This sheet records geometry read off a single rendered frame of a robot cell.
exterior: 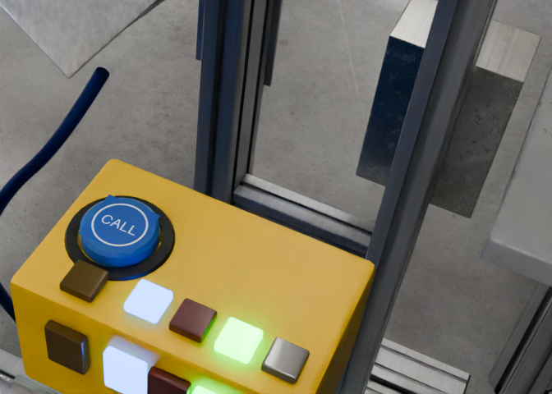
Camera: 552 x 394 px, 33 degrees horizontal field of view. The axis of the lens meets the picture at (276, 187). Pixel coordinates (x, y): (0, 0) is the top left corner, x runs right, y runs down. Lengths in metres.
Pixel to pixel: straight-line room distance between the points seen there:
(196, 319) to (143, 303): 0.03
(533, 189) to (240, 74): 0.34
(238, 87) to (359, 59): 1.32
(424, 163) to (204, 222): 0.52
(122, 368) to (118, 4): 0.40
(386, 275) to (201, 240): 0.66
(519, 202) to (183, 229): 0.43
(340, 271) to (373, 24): 1.99
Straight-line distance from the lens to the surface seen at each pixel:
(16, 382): 0.68
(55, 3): 0.79
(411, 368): 1.66
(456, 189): 1.12
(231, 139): 1.08
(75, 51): 0.80
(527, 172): 0.88
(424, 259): 1.92
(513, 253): 0.82
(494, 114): 1.04
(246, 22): 0.98
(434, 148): 0.97
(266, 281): 0.47
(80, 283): 0.46
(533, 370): 1.19
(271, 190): 1.18
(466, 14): 0.87
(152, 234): 0.47
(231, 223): 0.49
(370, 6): 2.51
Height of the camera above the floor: 1.45
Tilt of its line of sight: 47 degrees down
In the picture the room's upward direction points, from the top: 9 degrees clockwise
